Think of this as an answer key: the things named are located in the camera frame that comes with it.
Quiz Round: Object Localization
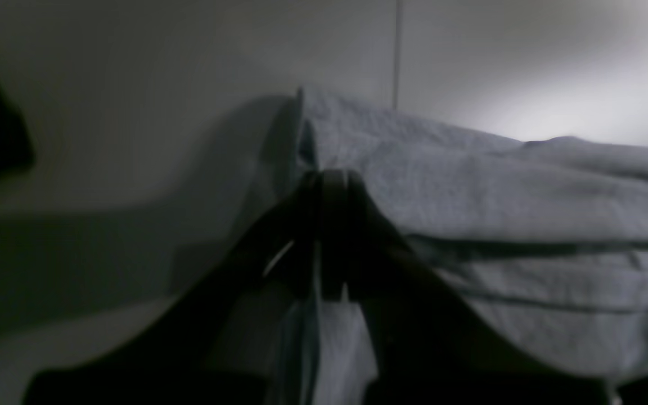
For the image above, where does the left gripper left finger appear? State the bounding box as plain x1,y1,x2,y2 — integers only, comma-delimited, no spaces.
22,172,321,404

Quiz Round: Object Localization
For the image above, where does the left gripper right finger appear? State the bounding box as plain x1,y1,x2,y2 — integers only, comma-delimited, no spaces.
319,171,610,404

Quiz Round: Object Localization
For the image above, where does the grey T-shirt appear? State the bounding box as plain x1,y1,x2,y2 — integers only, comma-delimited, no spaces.
283,88,648,404

